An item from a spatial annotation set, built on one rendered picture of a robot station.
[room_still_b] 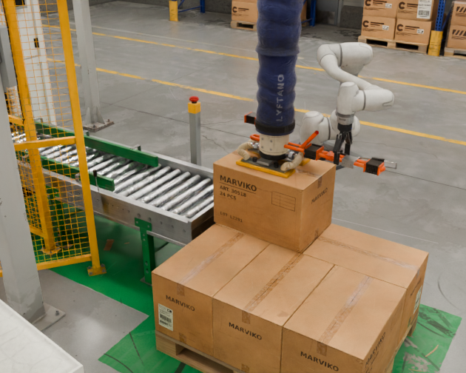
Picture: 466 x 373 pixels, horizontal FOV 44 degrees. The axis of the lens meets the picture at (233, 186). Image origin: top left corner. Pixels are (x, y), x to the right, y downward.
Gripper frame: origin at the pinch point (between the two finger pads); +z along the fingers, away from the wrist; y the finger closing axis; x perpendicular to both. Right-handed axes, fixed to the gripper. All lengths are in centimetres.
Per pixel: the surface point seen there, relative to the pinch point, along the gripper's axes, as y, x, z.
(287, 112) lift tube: 4.4, -32.0, -20.5
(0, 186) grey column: 111, -145, 12
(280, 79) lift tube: 9, -35, -40
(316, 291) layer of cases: 48, 13, 53
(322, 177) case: -1.0, -10.5, 15.3
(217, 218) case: 21, -68, 50
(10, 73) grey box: 96, -140, -46
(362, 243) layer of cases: -7, 15, 53
